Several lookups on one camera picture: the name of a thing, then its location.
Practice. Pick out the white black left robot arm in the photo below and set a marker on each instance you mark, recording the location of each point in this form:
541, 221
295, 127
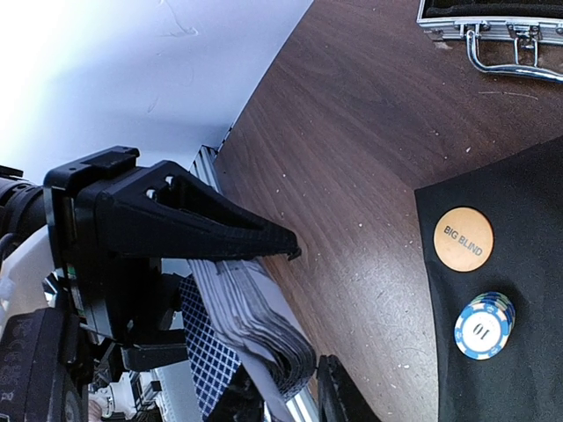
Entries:
49, 359

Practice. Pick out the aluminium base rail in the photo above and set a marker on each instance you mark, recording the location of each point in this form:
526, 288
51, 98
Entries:
211, 281

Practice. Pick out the blue playing card deck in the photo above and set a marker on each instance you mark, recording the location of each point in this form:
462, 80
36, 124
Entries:
246, 325

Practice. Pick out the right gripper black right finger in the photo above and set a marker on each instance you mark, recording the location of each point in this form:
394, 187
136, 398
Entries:
339, 400

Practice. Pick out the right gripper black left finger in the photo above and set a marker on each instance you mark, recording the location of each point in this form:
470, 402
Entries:
240, 402

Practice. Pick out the black poker playing mat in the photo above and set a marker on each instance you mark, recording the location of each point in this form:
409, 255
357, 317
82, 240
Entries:
521, 196

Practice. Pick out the aluminium poker chip case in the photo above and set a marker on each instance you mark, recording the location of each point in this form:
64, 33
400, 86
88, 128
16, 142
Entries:
525, 24

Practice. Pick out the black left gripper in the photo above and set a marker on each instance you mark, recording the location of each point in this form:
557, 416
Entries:
111, 221

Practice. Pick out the orange big blind button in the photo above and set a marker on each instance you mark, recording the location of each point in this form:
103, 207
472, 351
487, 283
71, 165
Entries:
463, 239

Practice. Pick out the blue white chip stack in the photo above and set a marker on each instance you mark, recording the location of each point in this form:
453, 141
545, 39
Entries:
484, 325

